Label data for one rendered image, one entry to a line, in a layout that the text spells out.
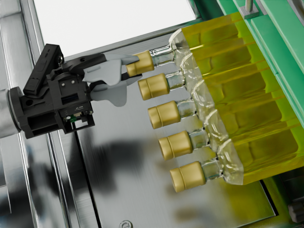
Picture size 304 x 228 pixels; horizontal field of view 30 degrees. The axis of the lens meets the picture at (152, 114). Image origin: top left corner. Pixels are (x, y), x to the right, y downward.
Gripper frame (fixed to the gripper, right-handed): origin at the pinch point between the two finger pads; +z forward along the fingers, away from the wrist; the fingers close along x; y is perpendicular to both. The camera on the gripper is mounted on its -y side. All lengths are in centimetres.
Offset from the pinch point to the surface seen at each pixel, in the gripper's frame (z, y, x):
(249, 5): 20.3, 0.7, 6.7
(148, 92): 1.0, 7.3, 0.9
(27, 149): -21.8, 1.3, -12.7
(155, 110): 1.0, 11.4, 1.7
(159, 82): 3.1, 6.4, 1.7
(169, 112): 3.0, 12.5, 1.4
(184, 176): 1.7, 23.9, 1.7
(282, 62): 20.7, 13.2, 6.4
